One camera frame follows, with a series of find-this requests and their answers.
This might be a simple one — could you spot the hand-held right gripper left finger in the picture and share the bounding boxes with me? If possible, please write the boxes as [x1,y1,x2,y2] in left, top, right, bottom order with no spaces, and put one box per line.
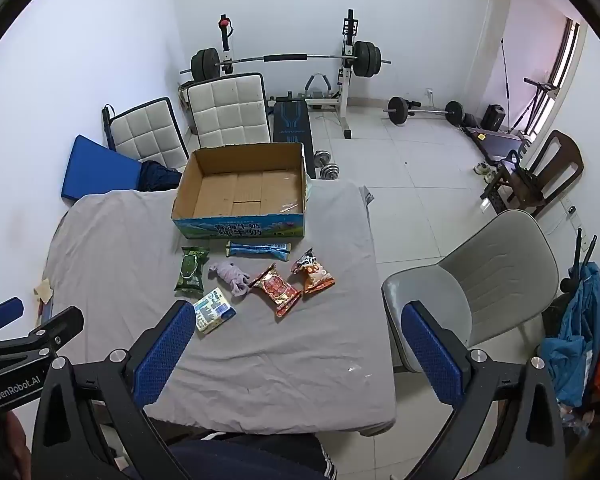
[32,300,197,480]

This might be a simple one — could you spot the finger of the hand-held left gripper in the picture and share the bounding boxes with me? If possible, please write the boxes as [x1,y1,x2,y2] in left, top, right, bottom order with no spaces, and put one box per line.
[0,306,85,356]
[0,297,25,335]

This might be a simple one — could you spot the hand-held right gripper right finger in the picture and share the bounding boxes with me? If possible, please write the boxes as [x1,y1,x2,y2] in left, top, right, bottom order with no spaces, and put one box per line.
[400,300,566,480]

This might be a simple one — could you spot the blue white tissue pack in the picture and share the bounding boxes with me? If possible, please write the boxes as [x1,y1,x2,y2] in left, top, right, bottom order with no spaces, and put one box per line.
[192,287,237,336]

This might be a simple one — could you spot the green snack packet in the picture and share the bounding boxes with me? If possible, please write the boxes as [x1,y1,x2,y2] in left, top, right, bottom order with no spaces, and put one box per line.
[174,246,211,295]

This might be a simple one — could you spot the pink cloth item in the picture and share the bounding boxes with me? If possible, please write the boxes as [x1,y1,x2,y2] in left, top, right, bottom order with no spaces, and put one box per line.
[208,260,253,305]

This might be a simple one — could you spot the red snack packet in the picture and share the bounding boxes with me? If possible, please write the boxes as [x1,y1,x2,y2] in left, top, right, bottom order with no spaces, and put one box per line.
[249,264,303,318]

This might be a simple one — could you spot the long blue snack packet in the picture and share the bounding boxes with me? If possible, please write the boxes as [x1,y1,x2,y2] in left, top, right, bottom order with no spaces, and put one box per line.
[225,241,292,261]

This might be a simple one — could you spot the orange snack packet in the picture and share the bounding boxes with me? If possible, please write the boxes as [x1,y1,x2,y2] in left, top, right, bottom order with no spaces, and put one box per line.
[291,248,336,301]

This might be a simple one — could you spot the cardboard box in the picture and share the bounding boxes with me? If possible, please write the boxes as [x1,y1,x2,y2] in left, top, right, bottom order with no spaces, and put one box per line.
[171,142,309,239]

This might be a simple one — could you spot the person's left forearm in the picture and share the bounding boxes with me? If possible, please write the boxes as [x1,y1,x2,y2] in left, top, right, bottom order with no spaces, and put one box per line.
[0,407,36,480]

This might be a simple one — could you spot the grey table cloth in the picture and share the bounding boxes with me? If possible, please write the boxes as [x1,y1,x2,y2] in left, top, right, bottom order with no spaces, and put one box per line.
[42,180,398,436]

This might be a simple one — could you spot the grey office chair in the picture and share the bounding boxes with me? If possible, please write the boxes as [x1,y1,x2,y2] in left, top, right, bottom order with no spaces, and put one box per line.
[381,209,561,373]

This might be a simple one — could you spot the person's dark pants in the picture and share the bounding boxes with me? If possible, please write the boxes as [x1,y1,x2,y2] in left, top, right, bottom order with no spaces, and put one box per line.
[165,430,339,480]

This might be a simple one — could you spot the blue clothing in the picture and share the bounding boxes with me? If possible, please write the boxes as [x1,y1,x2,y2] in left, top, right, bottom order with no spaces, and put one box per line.
[537,262,600,408]

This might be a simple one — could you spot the blue foam mat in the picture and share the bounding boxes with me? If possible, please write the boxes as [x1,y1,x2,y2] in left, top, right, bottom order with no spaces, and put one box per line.
[61,134,153,205]

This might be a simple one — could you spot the dark blue jacket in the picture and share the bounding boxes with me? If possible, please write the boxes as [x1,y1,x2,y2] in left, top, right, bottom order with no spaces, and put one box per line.
[139,160,183,193]

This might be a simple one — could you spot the black pole stand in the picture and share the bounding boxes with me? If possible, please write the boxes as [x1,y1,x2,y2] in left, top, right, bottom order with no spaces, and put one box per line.
[560,230,599,293]

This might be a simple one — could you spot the black blue stick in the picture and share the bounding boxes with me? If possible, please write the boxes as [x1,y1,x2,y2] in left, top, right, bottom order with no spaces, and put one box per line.
[102,105,117,150]

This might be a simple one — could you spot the white padded chair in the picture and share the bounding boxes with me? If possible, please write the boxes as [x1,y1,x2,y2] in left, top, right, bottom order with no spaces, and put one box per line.
[107,97,190,171]
[186,72,272,150]

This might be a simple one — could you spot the treadmill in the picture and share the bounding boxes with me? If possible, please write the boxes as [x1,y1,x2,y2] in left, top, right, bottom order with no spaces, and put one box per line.
[462,77,561,162]

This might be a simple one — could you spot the dark wooden chair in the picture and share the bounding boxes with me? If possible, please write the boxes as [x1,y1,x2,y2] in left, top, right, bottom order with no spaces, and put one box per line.
[480,130,585,218]

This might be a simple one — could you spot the black speaker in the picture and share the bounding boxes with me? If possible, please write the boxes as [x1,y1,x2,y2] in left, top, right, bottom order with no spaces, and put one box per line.
[481,104,506,131]

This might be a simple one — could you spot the short barbell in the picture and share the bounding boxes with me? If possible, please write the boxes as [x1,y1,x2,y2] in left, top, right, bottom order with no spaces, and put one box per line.
[384,96,466,127]

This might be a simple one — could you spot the black weight bench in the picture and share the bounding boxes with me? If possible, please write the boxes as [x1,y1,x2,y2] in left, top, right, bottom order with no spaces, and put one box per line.
[272,96,317,179]

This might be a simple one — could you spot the white barbell rack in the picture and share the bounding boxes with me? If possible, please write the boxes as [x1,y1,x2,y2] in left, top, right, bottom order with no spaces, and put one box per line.
[217,9,357,140]

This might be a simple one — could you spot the thin black pole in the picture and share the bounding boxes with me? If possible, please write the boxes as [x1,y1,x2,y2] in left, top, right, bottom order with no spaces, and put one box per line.
[500,37,512,107]

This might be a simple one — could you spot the long barbell with black plates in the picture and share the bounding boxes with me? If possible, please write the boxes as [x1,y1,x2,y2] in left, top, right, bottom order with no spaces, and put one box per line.
[180,41,392,82]

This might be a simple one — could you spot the window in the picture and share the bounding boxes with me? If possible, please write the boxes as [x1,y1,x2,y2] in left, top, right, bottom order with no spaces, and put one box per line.
[550,17,581,92]

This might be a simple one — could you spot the grey handle exerciser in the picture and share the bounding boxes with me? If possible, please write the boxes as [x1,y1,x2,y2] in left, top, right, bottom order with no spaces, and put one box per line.
[307,73,333,102]

